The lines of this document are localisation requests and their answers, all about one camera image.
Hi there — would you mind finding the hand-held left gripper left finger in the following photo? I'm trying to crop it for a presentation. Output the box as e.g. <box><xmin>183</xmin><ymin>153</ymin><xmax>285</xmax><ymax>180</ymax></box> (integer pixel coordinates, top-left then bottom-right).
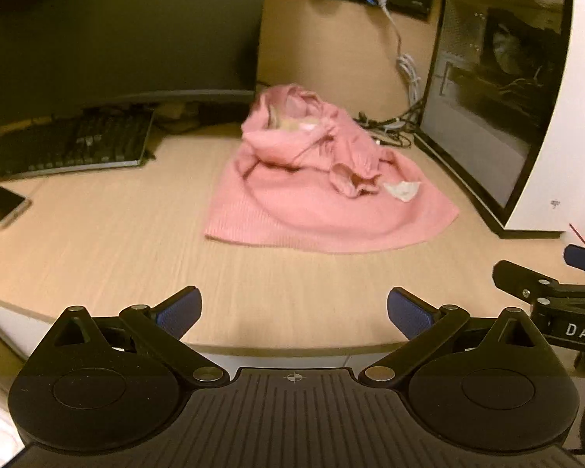
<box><xmin>49</xmin><ymin>287</ymin><xmax>230</xmax><ymax>383</ymax></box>

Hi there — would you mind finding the smartphone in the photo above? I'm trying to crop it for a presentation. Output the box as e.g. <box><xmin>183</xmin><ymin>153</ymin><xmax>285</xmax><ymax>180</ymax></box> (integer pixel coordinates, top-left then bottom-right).
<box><xmin>0</xmin><ymin>185</ymin><xmax>33</xmax><ymax>229</ymax></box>

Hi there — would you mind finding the white power cable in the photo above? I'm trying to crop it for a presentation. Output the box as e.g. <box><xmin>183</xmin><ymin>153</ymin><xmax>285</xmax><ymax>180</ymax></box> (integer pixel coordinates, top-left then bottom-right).
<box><xmin>369</xmin><ymin>0</ymin><xmax>426</xmax><ymax>104</ymax></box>

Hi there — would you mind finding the white computer case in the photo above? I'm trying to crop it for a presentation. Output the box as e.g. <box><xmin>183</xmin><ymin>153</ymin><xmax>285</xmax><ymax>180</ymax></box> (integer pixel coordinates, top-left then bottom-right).
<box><xmin>413</xmin><ymin>0</ymin><xmax>585</xmax><ymax>241</ymax></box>

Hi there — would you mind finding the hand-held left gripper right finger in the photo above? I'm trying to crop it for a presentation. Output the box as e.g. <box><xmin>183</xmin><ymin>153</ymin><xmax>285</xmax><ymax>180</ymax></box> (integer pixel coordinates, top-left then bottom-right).
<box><xmin>358</xmin><ymin>287</ymin><xmax>542</xmax><ymax>383</ymax></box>

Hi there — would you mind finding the black keyboard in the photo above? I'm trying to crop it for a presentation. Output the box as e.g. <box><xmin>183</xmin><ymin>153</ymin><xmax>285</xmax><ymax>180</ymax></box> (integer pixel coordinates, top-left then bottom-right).
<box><xmin>0</xmin><ymin>107</ymin><xmax>157</xmax><ymax>182</ymax></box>

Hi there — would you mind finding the pink knit garment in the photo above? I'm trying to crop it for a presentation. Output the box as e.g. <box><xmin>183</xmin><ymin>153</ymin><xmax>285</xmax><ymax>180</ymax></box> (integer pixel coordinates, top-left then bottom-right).
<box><xmin>204</xmin><ymin>84</ymin><xmax>461</xmax><ymax>254</ymax></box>

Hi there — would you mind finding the black computer monitor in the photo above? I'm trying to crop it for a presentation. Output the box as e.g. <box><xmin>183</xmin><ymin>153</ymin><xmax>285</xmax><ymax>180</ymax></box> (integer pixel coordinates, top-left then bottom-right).
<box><xmin>0</xmin><ymin>0</ymin><xmax>269</xmax><ymax>136</ymax></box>

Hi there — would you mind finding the black cable bundle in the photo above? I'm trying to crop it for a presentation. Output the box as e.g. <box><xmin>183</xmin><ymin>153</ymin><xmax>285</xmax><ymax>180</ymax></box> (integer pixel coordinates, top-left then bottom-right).
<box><xmin>353</xmin><ymin>97</ymin><xmax>426</xmax><ymax>150</ymax></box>

